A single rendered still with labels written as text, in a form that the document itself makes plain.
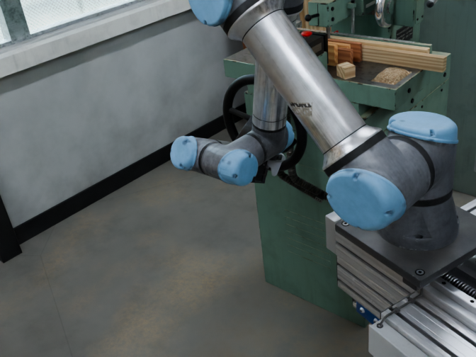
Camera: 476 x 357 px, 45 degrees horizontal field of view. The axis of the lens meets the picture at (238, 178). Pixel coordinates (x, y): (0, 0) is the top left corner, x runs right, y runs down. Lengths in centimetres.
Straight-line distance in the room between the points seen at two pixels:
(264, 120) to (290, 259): 96
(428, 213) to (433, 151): 13
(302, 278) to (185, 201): 92
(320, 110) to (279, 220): 113
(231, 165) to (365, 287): 39
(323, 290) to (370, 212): 119
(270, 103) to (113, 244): 159
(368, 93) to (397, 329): 72
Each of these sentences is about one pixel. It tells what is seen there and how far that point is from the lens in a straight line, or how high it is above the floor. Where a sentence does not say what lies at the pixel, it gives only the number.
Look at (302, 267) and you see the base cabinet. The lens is 207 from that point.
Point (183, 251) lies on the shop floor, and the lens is 249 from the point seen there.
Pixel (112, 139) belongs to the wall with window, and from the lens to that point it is 296.
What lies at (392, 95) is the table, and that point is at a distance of 154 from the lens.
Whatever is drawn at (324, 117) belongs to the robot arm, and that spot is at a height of 110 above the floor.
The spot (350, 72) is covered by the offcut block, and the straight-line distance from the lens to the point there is 161.
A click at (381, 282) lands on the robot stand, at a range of 120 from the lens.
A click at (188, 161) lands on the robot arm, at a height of 92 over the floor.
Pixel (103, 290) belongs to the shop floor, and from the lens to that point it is 241.
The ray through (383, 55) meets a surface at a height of 92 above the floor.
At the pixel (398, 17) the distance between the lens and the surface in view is 184.
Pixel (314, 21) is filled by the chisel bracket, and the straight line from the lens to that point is 174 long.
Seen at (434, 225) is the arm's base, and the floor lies 87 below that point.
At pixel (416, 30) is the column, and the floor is 88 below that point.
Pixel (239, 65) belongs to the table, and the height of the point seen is 89.
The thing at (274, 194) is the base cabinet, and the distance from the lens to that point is 196.
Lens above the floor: 149
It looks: 30 degrees down
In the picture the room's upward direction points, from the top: 7 degrees counter-clockwise
